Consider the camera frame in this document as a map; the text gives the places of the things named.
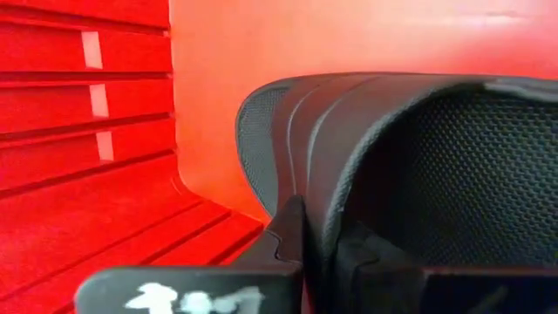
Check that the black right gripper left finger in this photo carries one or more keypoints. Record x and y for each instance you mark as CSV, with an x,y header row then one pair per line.
x,y
196,290

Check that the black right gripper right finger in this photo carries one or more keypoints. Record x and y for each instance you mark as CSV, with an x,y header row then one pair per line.
x,y
436,292

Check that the red plastic bin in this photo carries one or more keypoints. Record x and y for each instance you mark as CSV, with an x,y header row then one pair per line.
x,y
87,218

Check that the black rubber slide sandal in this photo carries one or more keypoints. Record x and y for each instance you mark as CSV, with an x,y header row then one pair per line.
x,y
305,131

